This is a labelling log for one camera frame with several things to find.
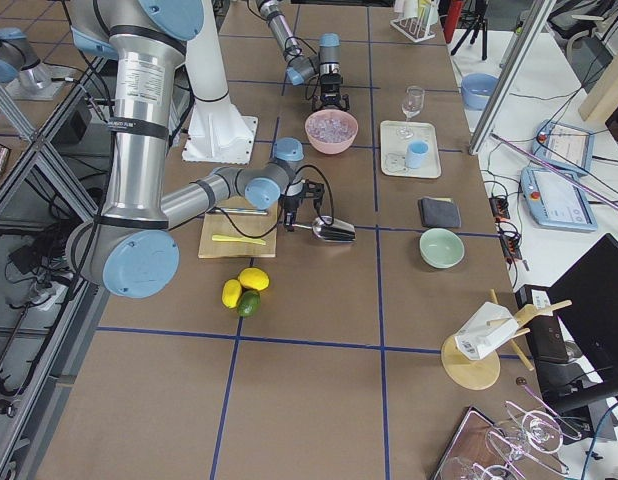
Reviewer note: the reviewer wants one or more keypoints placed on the yellow lemon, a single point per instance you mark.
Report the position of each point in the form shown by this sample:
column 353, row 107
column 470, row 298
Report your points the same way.
column 254, row 278
column 231, row 293

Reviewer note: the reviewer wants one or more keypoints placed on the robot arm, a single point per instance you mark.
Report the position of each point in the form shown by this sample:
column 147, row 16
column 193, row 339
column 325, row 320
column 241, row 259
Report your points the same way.
column 305, row 63
column 127, row 247

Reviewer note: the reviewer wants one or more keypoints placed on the green bowl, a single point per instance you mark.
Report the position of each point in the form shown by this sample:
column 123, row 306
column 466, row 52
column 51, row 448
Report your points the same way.
column 441, row 248

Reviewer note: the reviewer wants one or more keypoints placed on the light blue cup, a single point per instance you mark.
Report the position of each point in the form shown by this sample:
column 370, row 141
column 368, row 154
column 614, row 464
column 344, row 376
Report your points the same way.
column 416, row 154

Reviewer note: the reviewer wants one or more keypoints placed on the steel rolling rod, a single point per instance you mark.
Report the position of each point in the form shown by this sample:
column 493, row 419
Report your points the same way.
column 237, row 211

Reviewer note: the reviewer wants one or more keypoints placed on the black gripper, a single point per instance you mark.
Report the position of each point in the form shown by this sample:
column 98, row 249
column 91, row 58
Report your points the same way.
column 330, row 88
column 291, row 204

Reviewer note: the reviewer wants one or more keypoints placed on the wooden cutting board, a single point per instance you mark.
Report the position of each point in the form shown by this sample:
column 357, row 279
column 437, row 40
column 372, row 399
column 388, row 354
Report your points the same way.
column 239, row 225

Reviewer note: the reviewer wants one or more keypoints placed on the yellow plastic knife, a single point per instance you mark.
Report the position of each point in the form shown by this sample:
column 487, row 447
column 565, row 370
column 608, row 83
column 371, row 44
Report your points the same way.
column 238, row 239

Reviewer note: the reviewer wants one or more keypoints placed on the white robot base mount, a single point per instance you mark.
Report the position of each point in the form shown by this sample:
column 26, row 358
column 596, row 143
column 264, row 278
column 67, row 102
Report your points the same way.
column 217, row 132

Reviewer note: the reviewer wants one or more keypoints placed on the green lime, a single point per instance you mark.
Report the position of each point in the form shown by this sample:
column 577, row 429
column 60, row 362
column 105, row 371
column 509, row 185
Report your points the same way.
column 249, row 303

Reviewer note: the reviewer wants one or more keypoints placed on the blue bowl with fork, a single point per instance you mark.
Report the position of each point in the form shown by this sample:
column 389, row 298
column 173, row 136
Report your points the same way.
column 476, row 89

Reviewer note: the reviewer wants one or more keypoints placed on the clear plastic ice cubes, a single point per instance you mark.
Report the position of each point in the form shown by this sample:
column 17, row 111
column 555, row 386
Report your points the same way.
column 331, row 126

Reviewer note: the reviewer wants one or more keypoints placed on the cream bear tray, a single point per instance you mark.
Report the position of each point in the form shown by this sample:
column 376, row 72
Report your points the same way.
column 393, row 150

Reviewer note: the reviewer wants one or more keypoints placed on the blue teach pendant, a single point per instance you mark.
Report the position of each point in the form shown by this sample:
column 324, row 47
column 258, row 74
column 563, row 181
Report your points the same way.
column 564, row 146
column 556, row 203

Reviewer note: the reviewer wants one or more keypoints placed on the wooden cup stand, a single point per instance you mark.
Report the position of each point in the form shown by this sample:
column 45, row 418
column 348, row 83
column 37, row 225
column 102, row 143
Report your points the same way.
column 470, row 357

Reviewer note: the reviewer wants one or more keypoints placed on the steel ice scoop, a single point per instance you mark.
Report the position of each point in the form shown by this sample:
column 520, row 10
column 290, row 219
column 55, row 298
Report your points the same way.
column 329, row 229

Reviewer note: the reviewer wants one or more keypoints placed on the pink bowl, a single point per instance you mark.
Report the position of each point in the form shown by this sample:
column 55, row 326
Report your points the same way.
column 331, row 148

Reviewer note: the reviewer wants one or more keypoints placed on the white wire cup rack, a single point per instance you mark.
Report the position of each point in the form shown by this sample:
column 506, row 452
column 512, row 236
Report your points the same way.
column 415, row 19

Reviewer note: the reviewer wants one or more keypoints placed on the clear wine glass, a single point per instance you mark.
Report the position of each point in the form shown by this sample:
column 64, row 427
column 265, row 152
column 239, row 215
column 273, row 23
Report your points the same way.
column 412, row 104

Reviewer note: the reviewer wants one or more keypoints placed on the aluminium frame post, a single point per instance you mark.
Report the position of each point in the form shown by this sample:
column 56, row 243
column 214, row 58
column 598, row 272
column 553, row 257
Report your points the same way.
column 531, row 29

